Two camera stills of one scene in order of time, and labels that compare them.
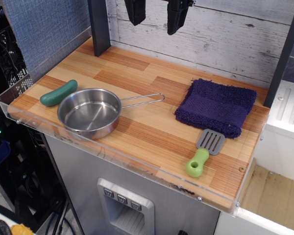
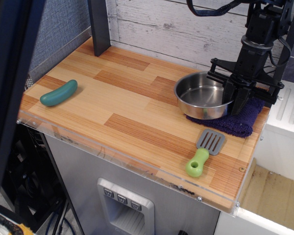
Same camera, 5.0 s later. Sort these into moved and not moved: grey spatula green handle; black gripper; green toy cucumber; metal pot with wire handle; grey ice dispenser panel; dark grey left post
Moved: black gripper; metal pot with wire handle
Not moved: grey spatula green handle; grey ice dispenser panel; green toy cucumber; dark grey left post
